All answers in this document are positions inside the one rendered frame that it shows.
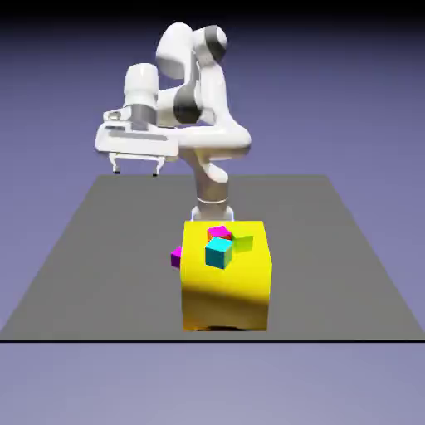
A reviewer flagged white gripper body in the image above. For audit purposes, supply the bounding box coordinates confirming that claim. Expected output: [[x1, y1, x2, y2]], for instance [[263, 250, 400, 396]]
[[95, 121, 181, 164]]

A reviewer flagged small cyan cube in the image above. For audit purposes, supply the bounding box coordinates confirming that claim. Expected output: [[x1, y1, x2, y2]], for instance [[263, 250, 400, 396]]
[[204, 236, 234, 271]]

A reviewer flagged small lime green cube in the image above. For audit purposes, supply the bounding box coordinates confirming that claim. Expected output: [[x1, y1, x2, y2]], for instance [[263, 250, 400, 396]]
[[231, 234, 255, 254]]

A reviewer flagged large yellow box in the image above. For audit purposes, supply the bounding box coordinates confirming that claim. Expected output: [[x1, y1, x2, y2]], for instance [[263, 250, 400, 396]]
[[179, 220, 273, 332]]

